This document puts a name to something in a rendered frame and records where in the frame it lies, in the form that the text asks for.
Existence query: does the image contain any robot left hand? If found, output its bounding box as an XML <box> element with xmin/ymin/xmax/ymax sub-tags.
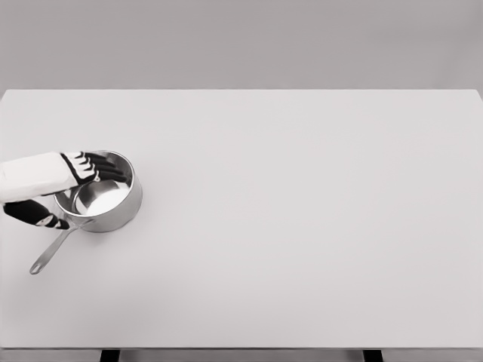
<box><xmin>0</xmin><ymin>150</ymin><xmax>126</xmax><ymax>230</ymax></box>

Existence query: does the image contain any silver steel saucepan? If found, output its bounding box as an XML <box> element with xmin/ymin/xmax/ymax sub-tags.
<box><xmin>29</xmin><ymin>151</ymin><xmax>143</xmax><ymax>275</ymax></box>

